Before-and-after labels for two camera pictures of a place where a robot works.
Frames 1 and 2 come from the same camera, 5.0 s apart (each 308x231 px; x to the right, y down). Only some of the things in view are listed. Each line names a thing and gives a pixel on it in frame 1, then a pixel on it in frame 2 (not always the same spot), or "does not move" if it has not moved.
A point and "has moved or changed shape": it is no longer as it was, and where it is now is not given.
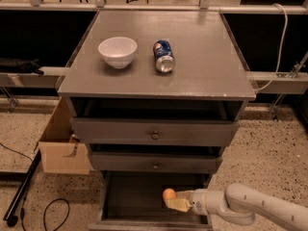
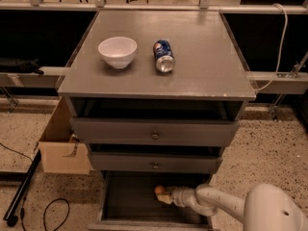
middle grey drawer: (156, 163) does not move
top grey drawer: (152, 132) does not move
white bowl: (117, 51) does not move
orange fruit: (168, 193) has moved or changed shape
